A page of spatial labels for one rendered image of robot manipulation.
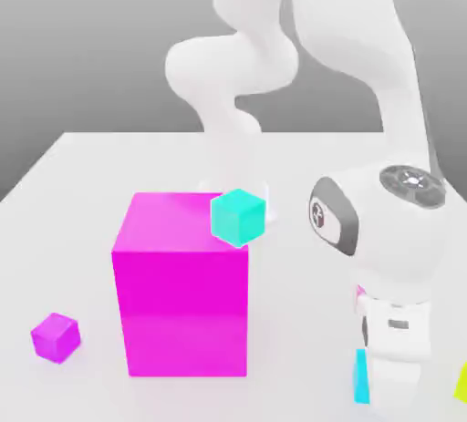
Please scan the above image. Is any small yellow-green cube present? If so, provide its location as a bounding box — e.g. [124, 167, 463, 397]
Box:
[453, 361, 467, 404]

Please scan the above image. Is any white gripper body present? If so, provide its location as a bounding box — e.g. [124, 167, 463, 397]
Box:
[367, 355, 423, 410]

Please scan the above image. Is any small purple cube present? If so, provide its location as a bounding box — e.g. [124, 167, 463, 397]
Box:
[29, 312, 82, 365]

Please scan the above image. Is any small turquoise cube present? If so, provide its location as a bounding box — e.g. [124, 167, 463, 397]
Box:
[210, 188, 267, 249]

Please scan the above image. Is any large magenta box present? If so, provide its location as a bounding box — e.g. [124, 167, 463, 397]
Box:
[110, 190, 250, 378]

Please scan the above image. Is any small cyan cube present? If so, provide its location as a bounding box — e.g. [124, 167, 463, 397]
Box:
[353, 348, 370, 406]

